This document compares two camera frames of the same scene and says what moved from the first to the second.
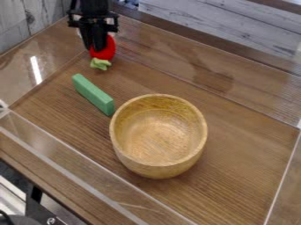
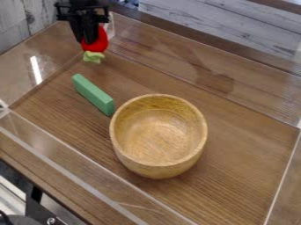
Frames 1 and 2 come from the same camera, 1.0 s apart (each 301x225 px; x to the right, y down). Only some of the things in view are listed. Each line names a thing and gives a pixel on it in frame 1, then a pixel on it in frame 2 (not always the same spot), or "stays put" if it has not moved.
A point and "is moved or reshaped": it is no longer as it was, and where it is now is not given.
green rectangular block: [94, 94] stays put
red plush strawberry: [102, 57] is moved or reshaped
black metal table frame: [38, 214] stays put
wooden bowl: [158, 132] stays put
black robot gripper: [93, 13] to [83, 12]
